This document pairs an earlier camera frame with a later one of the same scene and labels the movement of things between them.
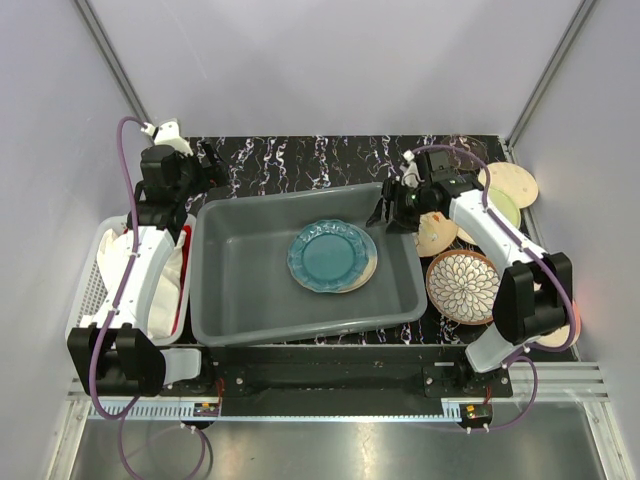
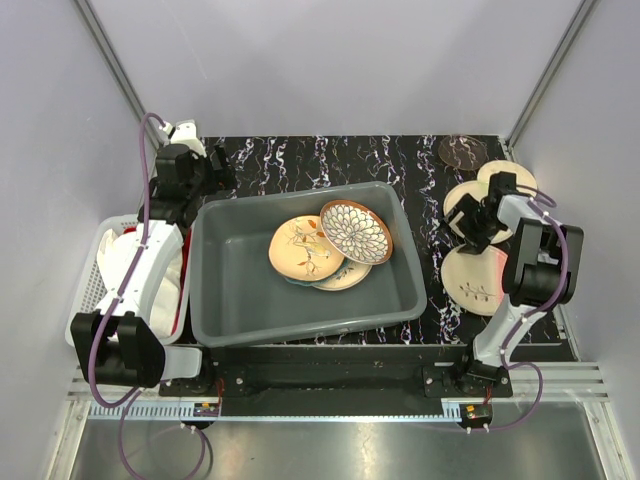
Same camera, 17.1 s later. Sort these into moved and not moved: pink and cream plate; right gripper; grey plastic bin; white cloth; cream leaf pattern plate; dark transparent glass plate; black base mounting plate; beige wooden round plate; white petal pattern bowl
Moved: cream leaf pattern plate; white petal pattern bowl; right gripper; pink and cream plate
Not moved: grey plastic bin; black base mounting plate; beige wooden round plate; white cloth; dark transparent glass plate
